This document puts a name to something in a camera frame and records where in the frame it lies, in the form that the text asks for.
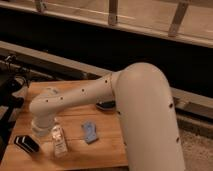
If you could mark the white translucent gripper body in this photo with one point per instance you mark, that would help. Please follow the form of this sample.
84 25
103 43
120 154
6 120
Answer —
42 126

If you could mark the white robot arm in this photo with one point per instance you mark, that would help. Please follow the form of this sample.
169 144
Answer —
145 110

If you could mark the black white striped eraser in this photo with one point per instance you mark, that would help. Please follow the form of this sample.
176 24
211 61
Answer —
26 143

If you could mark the clear plastic bottle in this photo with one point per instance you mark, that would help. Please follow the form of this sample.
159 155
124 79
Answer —
59 142

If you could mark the translucent plastic cup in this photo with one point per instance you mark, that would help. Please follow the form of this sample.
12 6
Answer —
51 90

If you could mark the black equipment stand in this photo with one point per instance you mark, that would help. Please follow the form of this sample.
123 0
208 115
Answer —
13 91

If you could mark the blue sponge cloth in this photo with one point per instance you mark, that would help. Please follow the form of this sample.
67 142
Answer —
90 134

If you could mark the black round bowl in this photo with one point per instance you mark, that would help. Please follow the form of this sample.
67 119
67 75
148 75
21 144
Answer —
106 105

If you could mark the metal window railing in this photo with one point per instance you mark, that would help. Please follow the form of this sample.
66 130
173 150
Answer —
188 21

